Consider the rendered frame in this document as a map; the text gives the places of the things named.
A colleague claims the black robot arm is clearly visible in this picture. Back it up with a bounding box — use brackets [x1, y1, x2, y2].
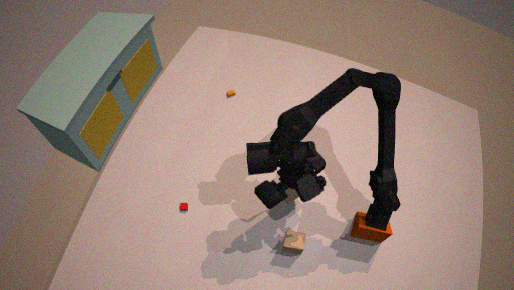
[246, 68, 401, 231]

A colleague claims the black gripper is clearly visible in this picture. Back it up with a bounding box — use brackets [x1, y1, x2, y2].
[254, 152, 326, 209]

